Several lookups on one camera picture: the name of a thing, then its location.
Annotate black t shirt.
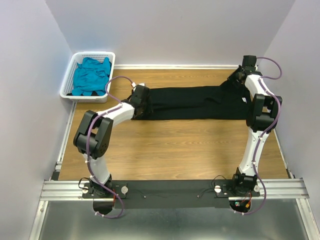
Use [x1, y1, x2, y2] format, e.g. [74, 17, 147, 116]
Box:
[133, 84, 252, 121]

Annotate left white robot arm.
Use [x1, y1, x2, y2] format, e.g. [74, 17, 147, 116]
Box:
[73, 83, 151, 198]

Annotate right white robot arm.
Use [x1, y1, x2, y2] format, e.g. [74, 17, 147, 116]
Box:
[229, 55, 282, 196]

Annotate blue t shirt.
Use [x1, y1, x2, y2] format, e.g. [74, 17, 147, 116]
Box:
[71, 57, 112, 97]

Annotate white plastic basket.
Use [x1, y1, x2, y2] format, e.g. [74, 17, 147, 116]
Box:
[60, 51, 116, 103]

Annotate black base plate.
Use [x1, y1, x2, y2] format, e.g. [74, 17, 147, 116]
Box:
[78, 179, 260, 211]

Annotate aluminium rail frame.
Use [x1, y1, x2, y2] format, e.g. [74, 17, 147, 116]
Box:
[28, 101, 320, 240]

